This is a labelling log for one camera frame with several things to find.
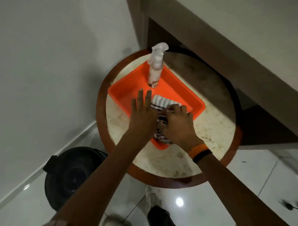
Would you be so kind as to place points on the person's left forearm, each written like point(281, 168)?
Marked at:
point(102, 181)

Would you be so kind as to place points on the striped cleaning cloth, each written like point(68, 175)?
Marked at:
point(160, 102)

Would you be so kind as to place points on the person's left fingers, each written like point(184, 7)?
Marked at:
point(140, 100)

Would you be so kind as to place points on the person's right fingers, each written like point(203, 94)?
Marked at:
point(175, 111)

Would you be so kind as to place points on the person's right forearm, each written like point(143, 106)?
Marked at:
point(235, 195)

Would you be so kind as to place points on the person's right hand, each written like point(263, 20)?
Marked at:
point(180, 130)

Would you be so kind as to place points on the person's left white shoe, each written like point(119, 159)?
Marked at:
point(113, 220)

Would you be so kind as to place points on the round wooden-rimmed marble table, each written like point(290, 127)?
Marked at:
point(211, 125)

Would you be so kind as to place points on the orange wristband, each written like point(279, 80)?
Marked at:
point(197, 149)

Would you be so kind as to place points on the person's right leg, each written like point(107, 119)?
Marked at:
point(159, 216)

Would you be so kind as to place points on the orange plastic tray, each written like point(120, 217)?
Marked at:
point(130, 86)

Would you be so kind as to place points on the small dark floor object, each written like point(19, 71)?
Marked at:
point(287, 205)

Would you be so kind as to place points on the person's white shoe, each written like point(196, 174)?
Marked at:
point(113, 220)
point(151, 198)

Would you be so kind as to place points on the beige built-in counter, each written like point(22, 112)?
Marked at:
point(232, 46)

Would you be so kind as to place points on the person's left hand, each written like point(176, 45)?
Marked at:
point(142, 121)

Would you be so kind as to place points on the black plastic bucket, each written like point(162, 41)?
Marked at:
point(69, 177)

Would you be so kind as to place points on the person's right white shoe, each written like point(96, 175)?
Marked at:
point(151, 198)

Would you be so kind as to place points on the black wristband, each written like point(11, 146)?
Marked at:
point(202, 156)

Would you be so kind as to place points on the white spray bottle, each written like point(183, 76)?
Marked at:
point(154, 72)

